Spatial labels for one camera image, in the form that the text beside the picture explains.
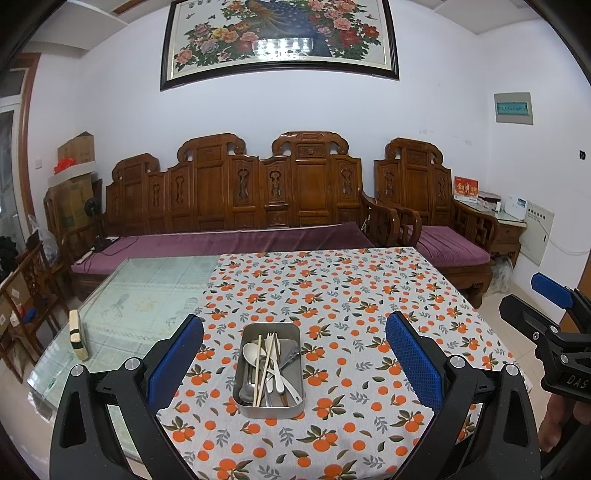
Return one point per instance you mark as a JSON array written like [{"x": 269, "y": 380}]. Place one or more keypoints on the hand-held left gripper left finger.
[{"x": 175, "y": 360}]

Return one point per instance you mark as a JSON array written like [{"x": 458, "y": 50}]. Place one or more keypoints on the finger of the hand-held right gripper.
[
  {"x": 521, "y": 311},
  {"x": 549, "y": 285}
]

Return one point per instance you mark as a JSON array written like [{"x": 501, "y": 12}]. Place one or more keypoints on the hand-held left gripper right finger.
[{"x": 413, "y": 364}]

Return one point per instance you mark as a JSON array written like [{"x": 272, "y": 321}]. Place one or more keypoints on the large white plastic spoon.
[{"x": 249, "y": 354}]

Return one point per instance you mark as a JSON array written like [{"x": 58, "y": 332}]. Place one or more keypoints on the metal spoon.
[{"x": 247, "y": 393}]

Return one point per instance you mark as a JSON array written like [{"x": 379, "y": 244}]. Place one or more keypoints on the wooden chopstick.
[
  {"x": 259, "y": 369},
  {"x": 267, "y": 369}
]

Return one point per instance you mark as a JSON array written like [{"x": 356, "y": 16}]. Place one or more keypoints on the white plastic spoons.
[{"x": 275, "y": 364}]

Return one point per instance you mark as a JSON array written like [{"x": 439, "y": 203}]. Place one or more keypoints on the rectangular metal tray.
[{"x": 269, "y": 411}]

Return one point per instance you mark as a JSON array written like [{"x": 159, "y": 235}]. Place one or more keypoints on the metal fork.
[{"x": 290, "y": 357}]

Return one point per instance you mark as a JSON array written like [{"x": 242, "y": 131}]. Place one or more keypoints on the person's right hand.
[{"x": 551, "y": 424}]

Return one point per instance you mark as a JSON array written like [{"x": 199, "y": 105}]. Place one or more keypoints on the crumpled plastic bag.
[{"x": 501, "y": 274}]

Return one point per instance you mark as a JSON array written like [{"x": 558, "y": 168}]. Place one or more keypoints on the wooden side table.
[{"x": 505, "y": 235}]

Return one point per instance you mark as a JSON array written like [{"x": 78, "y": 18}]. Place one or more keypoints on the white tabletop device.
[{"x": 516, "y": 205}]

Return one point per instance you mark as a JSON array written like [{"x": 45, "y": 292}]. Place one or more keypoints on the purple armchair cushion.
[{"x": 452, "y": 247}]

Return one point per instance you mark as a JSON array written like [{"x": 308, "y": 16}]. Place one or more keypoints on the wooden block with black band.
[{"x": 78, "y": 337}]

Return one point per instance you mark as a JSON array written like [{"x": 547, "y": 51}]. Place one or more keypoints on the orange print tablecloth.
[{"x": 346, "y": 286}]

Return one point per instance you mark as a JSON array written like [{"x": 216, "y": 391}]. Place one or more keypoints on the red gift box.
[{"x": 466, "y": 189}]

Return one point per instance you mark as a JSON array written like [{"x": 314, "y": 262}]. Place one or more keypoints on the long purple sofa cushion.
[{"x": 231, "y": 242}]

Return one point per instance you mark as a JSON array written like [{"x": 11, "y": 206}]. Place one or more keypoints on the white power strip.
[{"x": 82, "y": 259}]

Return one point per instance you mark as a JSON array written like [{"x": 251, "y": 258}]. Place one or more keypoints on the wooden lattice chair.
[{"x": 37, "y": 286}]

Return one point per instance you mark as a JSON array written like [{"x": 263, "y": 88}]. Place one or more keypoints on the carved wooden armchair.
[{"x": 415, "y": 184}]

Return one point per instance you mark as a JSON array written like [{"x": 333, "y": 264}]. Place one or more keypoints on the carved wooden sofa bench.
[{"x": 217, "y": 194}]

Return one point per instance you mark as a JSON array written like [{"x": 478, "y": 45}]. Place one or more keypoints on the black fan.
[{"x": 92, "y": 207}]

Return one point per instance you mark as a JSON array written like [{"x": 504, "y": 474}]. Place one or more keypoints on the clear plastic bag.
[{"x": 44, "y": 240}]

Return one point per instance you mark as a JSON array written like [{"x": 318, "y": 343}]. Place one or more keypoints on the cardboard box on floor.
[{"x": 9, "y": 295}]

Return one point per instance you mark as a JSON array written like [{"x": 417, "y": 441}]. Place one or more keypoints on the large cardboard box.
[{"x": 74, "y": 203}]

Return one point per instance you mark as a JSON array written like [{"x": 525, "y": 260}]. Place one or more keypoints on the black cloth pile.
[{"x": 7, "y": 254}]

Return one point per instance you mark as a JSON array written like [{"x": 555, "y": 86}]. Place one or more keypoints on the flat white box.
[{"x": 69, "y": 177}]

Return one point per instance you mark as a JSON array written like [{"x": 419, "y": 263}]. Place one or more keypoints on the red plastic item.
[{"x": 63, "y": 164}]

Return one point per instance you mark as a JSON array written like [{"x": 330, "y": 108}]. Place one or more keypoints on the small cardboard box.
[{"x": 78, "y": 147}]

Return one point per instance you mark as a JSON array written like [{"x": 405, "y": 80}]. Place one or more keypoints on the framed peacock flower painting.
[{"x": 277, "y": 41}]

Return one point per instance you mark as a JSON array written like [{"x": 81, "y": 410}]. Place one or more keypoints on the grey wall electrical box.
[{"x": 512, "y": 108}]

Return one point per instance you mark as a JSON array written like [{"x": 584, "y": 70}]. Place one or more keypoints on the wooden door frame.
[{"x": 25, "y": 138}]

